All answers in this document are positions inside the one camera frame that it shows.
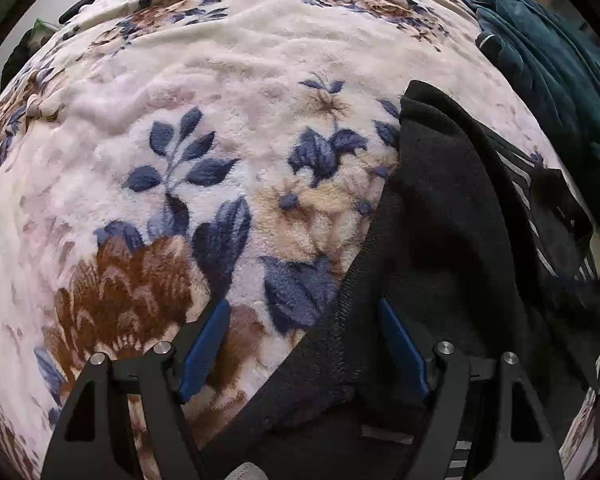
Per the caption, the teal fleece garment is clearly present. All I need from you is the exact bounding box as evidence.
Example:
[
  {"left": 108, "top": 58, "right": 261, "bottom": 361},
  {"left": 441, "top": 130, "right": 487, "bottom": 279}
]
[{"left": 450, "top": 0, "right": 600, "bottom": 198}]

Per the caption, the floral fleece blanket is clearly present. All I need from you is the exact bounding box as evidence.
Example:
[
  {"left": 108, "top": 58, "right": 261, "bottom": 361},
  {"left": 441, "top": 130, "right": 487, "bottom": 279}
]
[{"left": 0, "top": 0, "right": 600, "bottom": 480}]

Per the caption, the black knit garment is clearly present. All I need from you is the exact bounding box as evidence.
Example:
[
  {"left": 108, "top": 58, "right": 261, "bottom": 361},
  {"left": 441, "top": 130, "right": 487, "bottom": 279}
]
[{"left": 200, "top": 80, "right": 600, "bottom": 480}]

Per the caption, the dark cloth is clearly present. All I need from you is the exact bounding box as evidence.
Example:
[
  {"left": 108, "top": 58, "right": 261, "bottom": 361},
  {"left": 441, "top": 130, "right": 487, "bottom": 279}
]
[{"left": 0, "top": 0, "right": 118, "bottom": 92}]

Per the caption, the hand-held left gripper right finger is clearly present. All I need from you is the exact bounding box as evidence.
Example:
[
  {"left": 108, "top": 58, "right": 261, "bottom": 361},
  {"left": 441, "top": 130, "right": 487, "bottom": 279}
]
[{"left": 379, "top": 297, "right": 566, "bottom": 480}]

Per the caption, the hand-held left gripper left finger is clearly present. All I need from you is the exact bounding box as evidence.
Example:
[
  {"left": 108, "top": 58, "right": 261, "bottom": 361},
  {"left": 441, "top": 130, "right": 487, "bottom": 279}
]
[{"left": 40, "top": 300, "right": 231, "bottom": 480}]

